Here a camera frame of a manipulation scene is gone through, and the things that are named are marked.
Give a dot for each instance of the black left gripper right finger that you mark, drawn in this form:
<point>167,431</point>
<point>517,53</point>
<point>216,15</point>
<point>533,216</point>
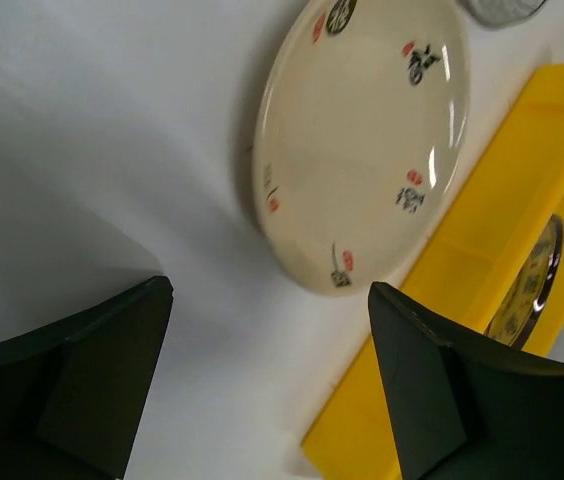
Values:
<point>461,405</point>

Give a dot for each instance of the grey glass plate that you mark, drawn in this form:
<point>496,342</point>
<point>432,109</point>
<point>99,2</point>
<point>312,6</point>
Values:
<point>497,14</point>

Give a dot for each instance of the cream plate with calligraphy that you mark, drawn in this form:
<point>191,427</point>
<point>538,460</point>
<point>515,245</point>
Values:
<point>358,137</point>

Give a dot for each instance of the yellow plastic bin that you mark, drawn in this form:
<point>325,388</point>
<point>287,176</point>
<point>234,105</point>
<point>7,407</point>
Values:
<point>463,273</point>

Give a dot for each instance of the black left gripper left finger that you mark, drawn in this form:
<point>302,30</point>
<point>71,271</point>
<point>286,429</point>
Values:
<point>72,393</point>

